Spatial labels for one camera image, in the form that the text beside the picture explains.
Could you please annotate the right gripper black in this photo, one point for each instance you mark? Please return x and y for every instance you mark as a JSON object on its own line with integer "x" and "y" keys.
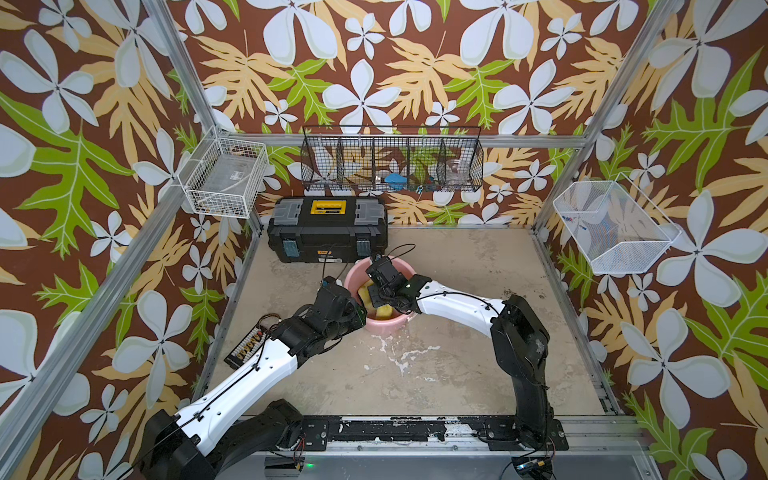
{"x": 372, "y": 290}

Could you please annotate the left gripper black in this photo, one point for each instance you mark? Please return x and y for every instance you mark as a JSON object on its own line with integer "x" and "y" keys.
{"x": 358, "y": 319}

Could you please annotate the pink plastic bucket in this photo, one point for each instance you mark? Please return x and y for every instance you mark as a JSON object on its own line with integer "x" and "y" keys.
{"x": 379, "y": 325}

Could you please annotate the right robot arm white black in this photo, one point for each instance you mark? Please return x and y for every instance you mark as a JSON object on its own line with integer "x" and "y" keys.
{"x": 520, "y": 340}

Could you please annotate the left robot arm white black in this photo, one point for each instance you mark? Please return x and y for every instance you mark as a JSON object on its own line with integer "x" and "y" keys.
{"x": 209, "y": 436}

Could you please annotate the black plastic toolbox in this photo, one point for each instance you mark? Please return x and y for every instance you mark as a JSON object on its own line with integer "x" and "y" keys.
{"x": 327, "y": 229}

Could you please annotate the blue object in black basket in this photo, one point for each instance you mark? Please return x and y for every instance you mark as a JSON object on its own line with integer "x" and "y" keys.
{"x": 396, "y": 181}

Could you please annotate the black connector board with wires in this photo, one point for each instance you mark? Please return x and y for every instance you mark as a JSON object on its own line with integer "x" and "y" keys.
{"x": 251, "y": 342}

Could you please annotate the black wire basket back wall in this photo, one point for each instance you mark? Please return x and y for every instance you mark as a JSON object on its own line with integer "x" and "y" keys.
{"x": 359, "y": 157}

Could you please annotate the white wire basket left wall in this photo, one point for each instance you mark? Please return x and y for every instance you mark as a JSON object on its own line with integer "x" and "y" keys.
{"x": 223, "y": 175}

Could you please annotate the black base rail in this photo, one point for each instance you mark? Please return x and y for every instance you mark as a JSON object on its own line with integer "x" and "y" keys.
{"x": 497, "y": 432}

